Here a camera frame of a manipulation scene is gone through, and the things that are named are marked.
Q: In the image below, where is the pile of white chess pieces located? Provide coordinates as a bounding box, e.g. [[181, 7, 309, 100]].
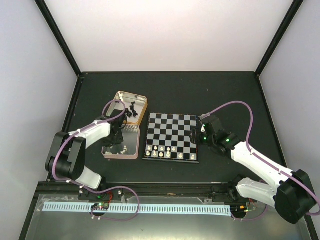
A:
[[103, 145, 128, 155]]

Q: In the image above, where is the right controller circuit board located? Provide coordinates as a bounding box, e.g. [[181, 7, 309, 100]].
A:
[[230, 205, 257, 214]]

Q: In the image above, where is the black and grey chessboard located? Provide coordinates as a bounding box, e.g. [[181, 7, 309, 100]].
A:
[[143, 113, 199, 164]]

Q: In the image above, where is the light blue slotted cable duct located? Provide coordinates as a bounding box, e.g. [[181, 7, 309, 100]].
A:
[[42, 202, 231, 217]]

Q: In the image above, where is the left controller circuit board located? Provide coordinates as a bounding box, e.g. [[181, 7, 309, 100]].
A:
[[91, 203, 110, 211]]

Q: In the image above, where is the black mounting rail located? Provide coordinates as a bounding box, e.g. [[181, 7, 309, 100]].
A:
[[77, 183, 251, 201]]

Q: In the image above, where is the pile of black chess pieces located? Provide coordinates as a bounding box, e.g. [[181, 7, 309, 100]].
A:
[[125, 101, 139, 118]]

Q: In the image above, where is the controller circuit board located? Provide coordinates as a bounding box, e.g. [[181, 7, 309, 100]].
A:
[[230, 205, 257, 214], [91, 203, 110, 211]]

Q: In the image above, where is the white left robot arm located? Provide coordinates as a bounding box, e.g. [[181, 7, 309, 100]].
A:
[[45, 110, 126, 200]]

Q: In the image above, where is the gold metal tin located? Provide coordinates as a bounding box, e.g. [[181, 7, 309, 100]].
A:
[[102, 91, 148, 125]]

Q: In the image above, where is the pink metal tin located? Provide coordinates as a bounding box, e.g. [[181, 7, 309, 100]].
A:
[[101, 124, 140, 159]]

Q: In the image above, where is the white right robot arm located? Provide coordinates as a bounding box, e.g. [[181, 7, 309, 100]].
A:
[[189, 115, 317, 224]]

